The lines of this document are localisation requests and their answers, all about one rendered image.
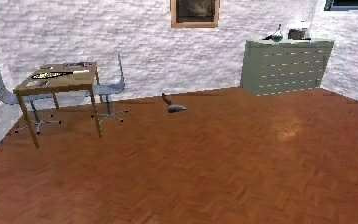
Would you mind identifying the dark box alarm clock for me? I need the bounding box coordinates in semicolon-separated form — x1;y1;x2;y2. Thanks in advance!
287;27;312;42

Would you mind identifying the grey swivel chair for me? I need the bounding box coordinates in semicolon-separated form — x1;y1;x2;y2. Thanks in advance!
84;51;130;127
0;58;63;136

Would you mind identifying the dark flat book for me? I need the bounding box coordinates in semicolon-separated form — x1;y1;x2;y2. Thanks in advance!
62;61;94;69

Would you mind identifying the grey-green chest of drawers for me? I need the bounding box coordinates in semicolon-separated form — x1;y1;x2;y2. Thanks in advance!
239;38;335;97

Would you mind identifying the wooden square table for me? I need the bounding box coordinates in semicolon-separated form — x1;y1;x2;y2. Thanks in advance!
12;61;104;150

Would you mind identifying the glass flask vase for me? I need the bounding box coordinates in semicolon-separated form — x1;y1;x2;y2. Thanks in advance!
271;23;284;43

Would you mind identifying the black tennis racket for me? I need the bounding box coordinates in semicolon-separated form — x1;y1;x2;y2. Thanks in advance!
30;69;91;81

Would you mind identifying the grey flat book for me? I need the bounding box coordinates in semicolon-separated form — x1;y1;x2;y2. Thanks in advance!
25;79;50;88

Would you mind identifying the dark window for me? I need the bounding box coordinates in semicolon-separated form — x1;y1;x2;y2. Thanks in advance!
323;0;358;12

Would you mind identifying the grey dumbbell with brown handle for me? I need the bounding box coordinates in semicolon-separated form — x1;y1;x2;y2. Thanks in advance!
161;92;188;114

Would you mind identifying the wooden framed wall picture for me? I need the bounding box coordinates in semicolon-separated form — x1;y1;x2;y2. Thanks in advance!
170;0;221;29

